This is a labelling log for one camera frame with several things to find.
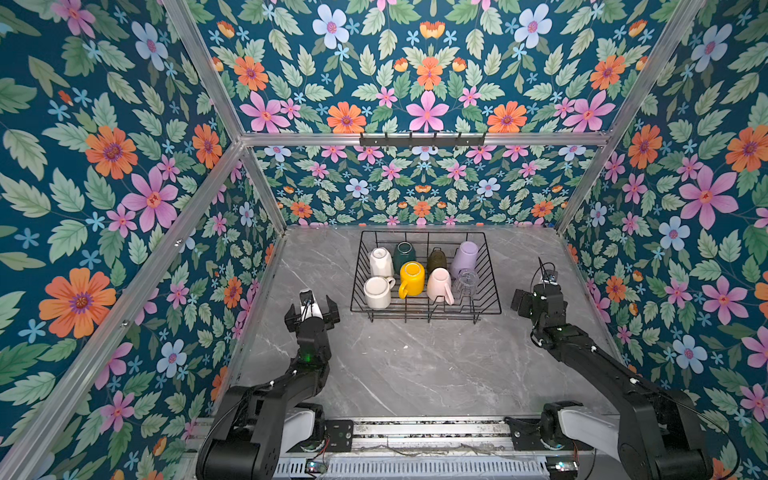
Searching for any white mug red inside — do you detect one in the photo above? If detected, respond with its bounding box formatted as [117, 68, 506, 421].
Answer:
[364, 276, 396, 311]

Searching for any clear glass cup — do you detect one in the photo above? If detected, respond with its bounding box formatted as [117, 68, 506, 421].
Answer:
[456, 269, 479, 299]

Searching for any lilac plastic cup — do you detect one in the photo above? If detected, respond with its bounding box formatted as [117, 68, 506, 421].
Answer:
[450, 241, 479, 278]

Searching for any cream mug pink handle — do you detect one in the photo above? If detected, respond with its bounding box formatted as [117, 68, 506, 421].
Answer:
[427, 267, 455, 305]

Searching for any yellow mug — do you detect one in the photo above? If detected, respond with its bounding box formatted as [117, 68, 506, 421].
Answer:
[398, 261, 426, 299]

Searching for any amber textured glass cup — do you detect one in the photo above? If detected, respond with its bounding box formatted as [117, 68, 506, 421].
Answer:
[426, 247, 448, 275]

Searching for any dark green mug white inside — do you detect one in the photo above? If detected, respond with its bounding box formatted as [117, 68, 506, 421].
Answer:
[392, 241, 416, 275]

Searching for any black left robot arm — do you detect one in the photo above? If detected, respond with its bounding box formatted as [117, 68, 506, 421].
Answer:
[196, 299, 340, 479]

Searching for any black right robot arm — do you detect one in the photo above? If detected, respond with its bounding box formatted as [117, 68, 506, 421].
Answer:
[511, 281, 714, 479]

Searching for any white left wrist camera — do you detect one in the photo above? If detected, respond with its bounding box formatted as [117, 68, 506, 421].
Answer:
[299, 289, 323, 322]

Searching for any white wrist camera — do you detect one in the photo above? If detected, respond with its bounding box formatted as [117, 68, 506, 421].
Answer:
[540, 267, 559, 285]
[299, 289, 323, 322]

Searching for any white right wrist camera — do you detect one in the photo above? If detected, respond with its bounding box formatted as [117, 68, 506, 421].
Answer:
[540, 267, 559, 285]

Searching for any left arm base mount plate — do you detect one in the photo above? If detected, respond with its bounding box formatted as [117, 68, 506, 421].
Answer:
[321, 419, 355, 453]

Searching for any black wire dish rack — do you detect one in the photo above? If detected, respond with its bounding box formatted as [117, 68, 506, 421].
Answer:
[350, 229, 501, 323]

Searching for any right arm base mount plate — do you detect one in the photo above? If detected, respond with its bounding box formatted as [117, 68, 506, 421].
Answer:
[503, 415, 594, 452]

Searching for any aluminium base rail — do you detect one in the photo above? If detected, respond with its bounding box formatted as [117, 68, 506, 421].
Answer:
[179, 415, 697, 480]

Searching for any black hook rail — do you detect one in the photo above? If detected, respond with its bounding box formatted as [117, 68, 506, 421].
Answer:
[358, 132, 486, 148]

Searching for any aluminium frame post right rear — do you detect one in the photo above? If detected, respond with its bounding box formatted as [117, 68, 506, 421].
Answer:
[555, 0, 706, 237]

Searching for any aluminium frame post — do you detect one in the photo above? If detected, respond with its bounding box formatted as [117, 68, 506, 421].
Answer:
[555, 0, 706, 237]
[164, 1, 287, 237]

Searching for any aluminium frame post left rear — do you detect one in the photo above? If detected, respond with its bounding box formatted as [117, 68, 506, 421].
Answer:
[164, 1, 287, 237]

